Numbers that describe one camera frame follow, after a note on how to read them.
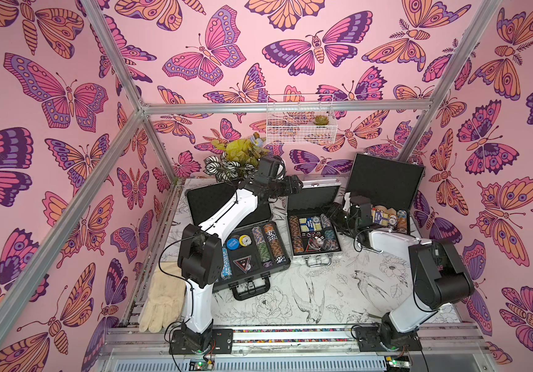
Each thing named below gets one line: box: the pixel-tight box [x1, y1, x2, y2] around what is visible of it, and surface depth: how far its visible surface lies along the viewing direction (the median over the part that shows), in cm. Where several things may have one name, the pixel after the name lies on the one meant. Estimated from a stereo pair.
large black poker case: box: [185, 181, 292, 301], surface depth 89 cm
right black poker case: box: [346, 152, 427, 235], surface depth 105 cm
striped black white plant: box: [202, 151, 258, 183], surface depth 94 cm
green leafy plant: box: [211, 137, 270, 168], surface depth 103 cm
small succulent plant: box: [312, 114, 330, 126], surface depth 94 cm
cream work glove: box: [138, 261, 187, 334], surface depth 81 cm
